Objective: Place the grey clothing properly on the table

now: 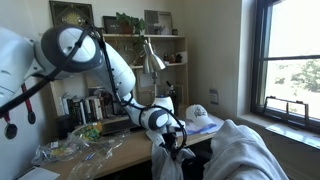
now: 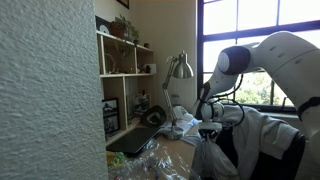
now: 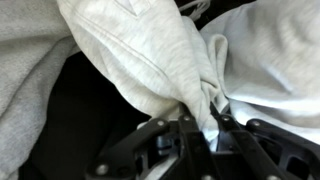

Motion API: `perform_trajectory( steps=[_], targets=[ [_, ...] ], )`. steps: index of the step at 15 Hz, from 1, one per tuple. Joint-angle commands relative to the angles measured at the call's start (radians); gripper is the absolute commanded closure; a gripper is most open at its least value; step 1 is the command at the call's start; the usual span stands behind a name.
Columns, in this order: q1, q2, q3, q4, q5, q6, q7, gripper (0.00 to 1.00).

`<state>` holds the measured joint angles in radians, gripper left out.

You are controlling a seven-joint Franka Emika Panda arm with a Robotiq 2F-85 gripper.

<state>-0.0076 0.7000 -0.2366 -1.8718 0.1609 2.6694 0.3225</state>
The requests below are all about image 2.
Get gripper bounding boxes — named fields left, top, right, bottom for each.
left=199, top=121, right=224, bottom=142

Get black office chair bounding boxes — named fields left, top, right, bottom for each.
left=181, top=104, right=301, bottom=180

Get white paper sheets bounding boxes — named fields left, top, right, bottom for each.
left=159, top=105, right=202, bottom=138

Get black headphones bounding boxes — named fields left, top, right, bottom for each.
left=140, top=104, right=168, bottom=128

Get silver desk lamp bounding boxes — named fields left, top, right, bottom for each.
left=160, top=50, right=195, bottom=141

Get black laptop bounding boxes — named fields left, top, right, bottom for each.
left=105, top=126, right=162, bottom=156

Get white box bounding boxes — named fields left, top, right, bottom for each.
left=143, top=63, right=158, bottom=75

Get wooden shelf unit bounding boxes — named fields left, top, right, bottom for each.
left=95, top=30, right=158, bottom=146

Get potted green plant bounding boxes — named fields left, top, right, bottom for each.
left=109, top=13, right=141, bottom=45

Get clear bag with rope toys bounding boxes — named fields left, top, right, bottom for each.
left=126, top=138, right=188, bottom=180

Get black photo frame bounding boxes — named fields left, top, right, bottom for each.
left=101, top=97, right=120, bottom=116
left=103, top=114, right=121, bottom=136

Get dark window frame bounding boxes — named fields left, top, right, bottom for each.
left=196, top=0, right=320, bottom=113

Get dark wall picture frame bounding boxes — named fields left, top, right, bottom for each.
left=115, top=0, right=131, bottom=10

